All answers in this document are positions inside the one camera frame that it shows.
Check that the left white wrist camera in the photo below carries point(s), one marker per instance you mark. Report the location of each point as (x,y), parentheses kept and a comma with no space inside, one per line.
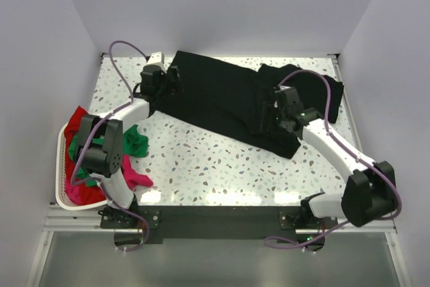
(156,58)

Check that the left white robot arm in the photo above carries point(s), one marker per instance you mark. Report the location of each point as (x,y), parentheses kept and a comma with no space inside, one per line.
(99,148)

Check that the white laundry basket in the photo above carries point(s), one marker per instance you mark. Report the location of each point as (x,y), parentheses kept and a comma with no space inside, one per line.
(60,194)

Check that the green t shirt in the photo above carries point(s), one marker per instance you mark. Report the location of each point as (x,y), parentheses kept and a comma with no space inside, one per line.
(135,145)

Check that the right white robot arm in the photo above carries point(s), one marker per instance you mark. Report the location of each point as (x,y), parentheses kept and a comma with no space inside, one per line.
(370,188)

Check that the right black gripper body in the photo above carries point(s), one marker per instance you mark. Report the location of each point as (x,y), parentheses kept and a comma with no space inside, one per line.
(280,116)

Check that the aluminium frame rail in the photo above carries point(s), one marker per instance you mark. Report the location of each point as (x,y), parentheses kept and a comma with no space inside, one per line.
(87,218)

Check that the red t shirt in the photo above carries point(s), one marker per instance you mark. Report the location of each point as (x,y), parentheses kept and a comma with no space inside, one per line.
(79,119)

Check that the pink t shirt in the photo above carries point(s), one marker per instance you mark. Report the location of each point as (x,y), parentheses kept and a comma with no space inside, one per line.
(132,178)

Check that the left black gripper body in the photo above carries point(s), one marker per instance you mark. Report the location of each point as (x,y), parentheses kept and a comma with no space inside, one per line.
(158,89)

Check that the folded black t shirt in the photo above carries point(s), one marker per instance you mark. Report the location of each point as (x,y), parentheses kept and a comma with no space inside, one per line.
(310,88)

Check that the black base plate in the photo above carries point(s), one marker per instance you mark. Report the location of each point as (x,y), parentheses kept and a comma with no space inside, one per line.
(157,223)

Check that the black t shirt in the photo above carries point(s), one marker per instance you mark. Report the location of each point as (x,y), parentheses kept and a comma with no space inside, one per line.
(226,99)
(310,88)

